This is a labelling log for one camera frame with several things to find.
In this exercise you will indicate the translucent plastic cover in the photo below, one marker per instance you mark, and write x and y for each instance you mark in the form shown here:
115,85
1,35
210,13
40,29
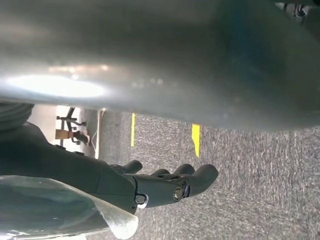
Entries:
50,212

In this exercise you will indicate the yellow floor tape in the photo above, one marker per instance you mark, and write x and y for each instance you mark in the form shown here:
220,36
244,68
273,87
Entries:
196,139

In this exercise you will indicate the black office chair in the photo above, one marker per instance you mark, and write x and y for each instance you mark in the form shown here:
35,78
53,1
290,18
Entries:
72,122

